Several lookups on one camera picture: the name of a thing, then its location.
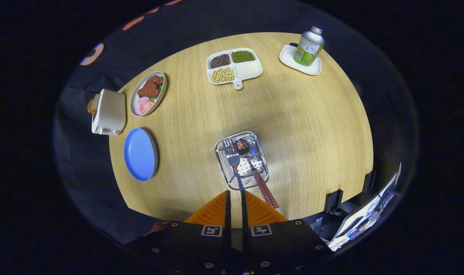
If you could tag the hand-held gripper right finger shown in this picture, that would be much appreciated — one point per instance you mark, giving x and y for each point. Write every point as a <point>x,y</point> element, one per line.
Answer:
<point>281,244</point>

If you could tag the green lettuce leaf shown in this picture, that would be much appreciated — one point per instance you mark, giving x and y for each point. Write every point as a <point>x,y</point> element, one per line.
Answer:
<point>160,88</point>

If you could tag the red tomato slice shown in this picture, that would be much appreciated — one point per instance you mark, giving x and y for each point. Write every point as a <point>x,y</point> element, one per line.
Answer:
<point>147,107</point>

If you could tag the white toaster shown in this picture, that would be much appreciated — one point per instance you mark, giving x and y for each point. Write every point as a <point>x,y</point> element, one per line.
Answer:
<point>110,110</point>

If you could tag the green mung beans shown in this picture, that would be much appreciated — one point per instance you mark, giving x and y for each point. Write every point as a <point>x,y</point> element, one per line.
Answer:
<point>243,56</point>

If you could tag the round grey food plate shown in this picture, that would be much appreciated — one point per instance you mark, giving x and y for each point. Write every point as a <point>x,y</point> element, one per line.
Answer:
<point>132,103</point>

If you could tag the yellow soybeans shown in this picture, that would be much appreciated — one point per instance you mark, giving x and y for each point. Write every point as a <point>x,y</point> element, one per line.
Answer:
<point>223,75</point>

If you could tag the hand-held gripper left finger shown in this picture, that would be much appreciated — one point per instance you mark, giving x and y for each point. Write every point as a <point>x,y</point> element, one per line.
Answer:
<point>194,244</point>

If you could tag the white divided dish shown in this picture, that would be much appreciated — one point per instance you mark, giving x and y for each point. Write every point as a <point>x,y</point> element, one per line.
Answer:
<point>249,69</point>

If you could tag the dark red beans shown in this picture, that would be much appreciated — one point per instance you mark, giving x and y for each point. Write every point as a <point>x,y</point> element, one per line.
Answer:
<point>220,61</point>

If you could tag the black bracket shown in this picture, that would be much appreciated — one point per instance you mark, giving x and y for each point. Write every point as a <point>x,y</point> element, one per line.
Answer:
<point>333,200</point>
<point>369,181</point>

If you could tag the toasted bread slice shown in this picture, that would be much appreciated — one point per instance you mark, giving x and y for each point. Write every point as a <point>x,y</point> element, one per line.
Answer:
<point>96,101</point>
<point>91,107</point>

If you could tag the brown steak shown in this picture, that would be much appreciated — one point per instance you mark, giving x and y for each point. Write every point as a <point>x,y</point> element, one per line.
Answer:
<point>150,88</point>

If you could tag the pink ham slice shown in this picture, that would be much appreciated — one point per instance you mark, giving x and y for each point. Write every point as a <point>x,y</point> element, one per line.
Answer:
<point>138,105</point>

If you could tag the blue plate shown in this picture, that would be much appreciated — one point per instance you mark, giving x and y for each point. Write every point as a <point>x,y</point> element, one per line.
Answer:
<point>140,154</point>

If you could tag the small white plate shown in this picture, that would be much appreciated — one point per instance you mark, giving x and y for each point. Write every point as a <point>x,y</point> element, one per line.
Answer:
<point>289,57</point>

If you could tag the green label metal bottle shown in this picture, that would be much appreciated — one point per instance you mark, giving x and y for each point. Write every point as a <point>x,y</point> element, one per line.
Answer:
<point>308,49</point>

